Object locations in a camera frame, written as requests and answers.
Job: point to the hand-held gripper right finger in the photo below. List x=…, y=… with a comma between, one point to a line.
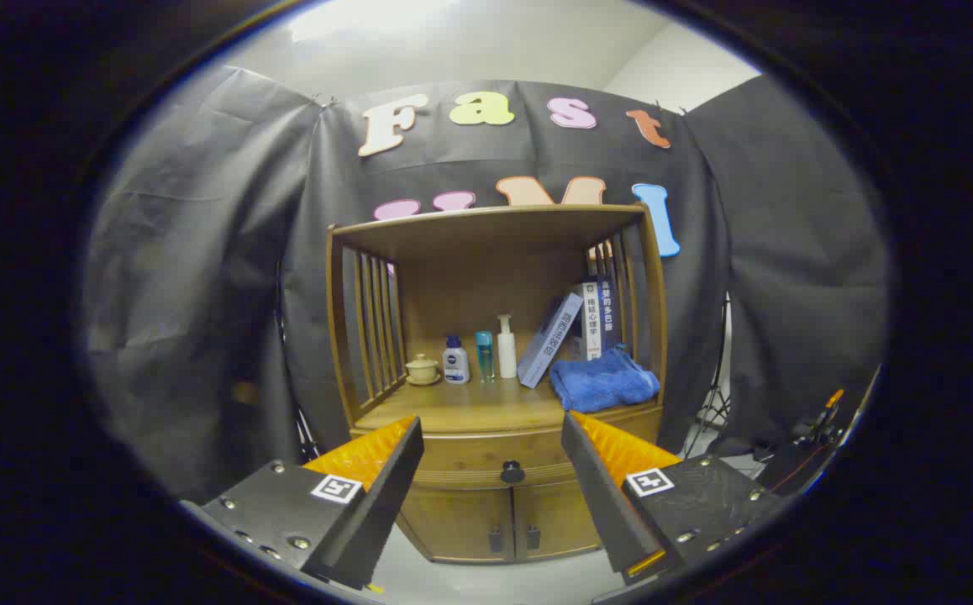
x=600, y=496

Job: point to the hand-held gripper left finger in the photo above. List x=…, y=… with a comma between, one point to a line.
x=386, y=496

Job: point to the wooden drawer with black knob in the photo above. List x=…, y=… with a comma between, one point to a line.
x=486, y=458

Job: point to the wooden cabinet door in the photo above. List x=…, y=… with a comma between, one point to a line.
x=549, y=521
x=461, y=521

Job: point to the wooden countertop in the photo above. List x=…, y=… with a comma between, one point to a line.
x=470, y=407

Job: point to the wooden cabinet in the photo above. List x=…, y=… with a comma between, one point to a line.
x=486, y=227

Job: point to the folded blue towel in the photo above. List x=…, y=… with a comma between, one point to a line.
x=604, y=382

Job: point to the cream lidded teacup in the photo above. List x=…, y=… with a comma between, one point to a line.
x=423, y=370

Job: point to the white bottle with blue cap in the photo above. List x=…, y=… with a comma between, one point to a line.
x=455, y=367

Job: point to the black tripod stand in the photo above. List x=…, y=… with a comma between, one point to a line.
x=715, y=403

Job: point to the lavender book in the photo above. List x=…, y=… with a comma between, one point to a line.
x=549, y=340

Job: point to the white pump bottle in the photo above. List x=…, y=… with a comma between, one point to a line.
x=507, y=353

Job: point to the teal clear bottle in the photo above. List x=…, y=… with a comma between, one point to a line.
x=485, y=353

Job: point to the dark blue book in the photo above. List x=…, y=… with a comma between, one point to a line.
x=609, y=315

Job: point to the black device with orange tip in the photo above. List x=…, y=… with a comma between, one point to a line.
x=797, y=466

